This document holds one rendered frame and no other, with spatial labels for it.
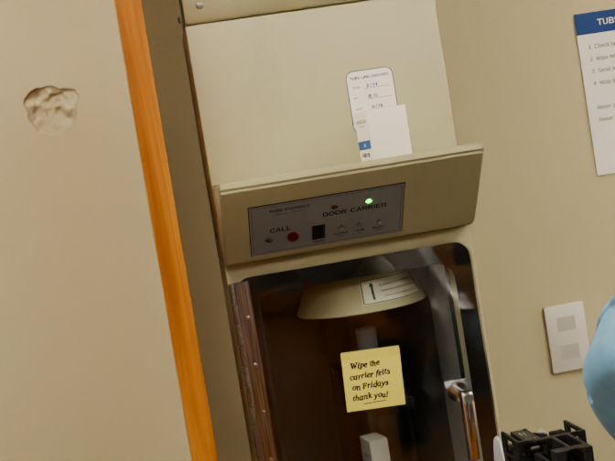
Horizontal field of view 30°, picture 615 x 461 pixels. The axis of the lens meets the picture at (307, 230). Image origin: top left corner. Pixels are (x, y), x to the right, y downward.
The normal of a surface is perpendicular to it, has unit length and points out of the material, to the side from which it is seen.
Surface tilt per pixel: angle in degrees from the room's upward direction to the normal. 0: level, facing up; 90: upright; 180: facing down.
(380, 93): 90
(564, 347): 90
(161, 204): 90
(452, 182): 135
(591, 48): 90
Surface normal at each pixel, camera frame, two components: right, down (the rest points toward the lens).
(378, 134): 0.25, 0.01
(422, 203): 0.22, 0.72
